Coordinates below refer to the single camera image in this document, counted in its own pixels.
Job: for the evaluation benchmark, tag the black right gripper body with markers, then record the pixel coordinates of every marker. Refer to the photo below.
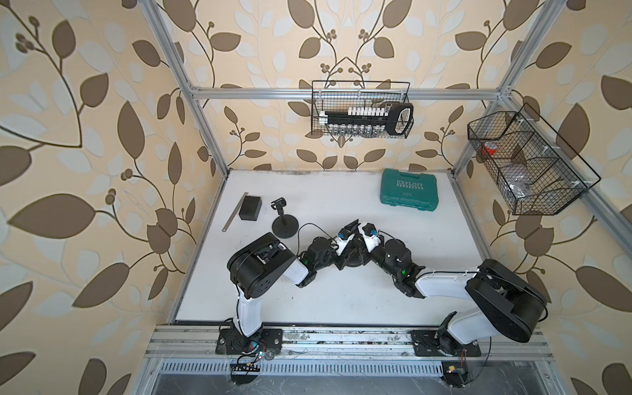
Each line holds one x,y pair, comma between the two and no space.
378,257

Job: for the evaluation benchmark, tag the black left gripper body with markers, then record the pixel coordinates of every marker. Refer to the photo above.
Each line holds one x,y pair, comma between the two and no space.
330,259

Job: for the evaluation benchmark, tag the black round stand base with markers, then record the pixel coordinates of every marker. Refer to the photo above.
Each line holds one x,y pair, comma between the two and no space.
285,226

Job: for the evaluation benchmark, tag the black microphone stand pole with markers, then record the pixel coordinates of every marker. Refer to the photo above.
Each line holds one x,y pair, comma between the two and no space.
278,205

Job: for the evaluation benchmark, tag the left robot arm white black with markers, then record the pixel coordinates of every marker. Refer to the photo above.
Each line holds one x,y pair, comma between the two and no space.
254,270

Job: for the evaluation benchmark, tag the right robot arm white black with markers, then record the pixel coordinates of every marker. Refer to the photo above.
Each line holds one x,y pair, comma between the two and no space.
504,303

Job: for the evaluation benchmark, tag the green plastic tool case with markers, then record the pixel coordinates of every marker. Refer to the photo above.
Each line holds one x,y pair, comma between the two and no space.
403,189

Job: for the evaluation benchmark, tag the small black box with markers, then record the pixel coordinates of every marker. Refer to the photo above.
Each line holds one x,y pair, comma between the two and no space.
250,208

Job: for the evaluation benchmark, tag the red item in basket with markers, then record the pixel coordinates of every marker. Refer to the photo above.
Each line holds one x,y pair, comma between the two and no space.
489,148

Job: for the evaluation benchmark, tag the plastic bag in basket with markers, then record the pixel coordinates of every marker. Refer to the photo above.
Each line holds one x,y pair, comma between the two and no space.
518,179

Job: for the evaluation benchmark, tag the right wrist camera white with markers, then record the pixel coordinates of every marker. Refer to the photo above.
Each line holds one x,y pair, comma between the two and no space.
370,235

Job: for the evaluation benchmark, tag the socket set rail black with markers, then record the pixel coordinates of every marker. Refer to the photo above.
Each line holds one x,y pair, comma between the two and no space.
394,120

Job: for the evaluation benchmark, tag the black wire basket back wall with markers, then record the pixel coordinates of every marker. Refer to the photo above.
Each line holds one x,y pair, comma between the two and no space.
340,95

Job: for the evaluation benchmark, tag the black wire basket wall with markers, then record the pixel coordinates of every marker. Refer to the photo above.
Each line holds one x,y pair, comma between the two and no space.
340,95
559,173

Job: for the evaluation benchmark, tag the black wire basket right wall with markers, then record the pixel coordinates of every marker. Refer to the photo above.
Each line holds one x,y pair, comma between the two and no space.
559,173

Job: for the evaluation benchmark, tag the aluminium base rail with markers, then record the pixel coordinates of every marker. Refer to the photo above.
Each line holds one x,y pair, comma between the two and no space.
328,351

